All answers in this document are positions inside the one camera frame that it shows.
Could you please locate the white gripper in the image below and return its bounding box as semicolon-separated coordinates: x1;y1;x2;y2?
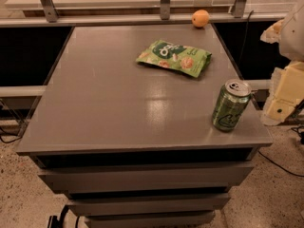
260;0;304;125

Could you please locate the green soda can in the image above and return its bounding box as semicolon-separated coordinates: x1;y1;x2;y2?
212;79;252;132

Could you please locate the green rice chip bag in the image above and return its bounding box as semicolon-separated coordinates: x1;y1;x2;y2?
136;40;212;78

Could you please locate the orange fruit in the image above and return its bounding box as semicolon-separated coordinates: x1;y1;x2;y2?
192;9;209;28

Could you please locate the black cable behind table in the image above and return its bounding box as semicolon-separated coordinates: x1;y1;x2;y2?
237;9;255;68

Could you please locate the metal railing frame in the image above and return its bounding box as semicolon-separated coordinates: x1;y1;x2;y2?
0;0;299;28

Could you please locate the black floor cable right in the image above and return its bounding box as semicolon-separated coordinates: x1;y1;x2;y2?
257;149;304;179

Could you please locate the black cables left floor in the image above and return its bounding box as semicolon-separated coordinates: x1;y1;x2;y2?
0;99;27;144

